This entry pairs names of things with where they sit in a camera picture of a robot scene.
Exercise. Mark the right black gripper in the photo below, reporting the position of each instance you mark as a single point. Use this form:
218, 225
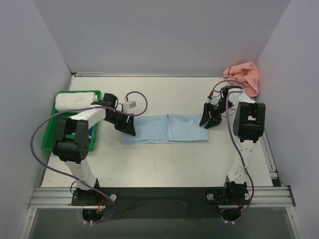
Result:
214, 112

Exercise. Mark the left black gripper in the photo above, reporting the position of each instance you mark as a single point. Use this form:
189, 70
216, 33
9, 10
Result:
123, 122

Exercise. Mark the light blue towel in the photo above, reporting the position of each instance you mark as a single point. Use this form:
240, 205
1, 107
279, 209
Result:
170, 128

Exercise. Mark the pink towel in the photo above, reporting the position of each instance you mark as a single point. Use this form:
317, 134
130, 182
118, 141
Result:
247, 74

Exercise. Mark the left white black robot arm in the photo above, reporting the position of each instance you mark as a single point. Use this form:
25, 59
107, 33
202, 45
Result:
71, 141

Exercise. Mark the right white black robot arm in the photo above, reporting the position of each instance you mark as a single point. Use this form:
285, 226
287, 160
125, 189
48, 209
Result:
245, 122

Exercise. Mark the rolled white towel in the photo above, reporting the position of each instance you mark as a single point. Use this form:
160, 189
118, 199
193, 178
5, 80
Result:
69, 101

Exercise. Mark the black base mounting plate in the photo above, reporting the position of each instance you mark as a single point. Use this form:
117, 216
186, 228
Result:
163, 203

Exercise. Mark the aluminium front rail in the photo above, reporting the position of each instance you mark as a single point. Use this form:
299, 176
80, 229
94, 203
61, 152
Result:
50, 198

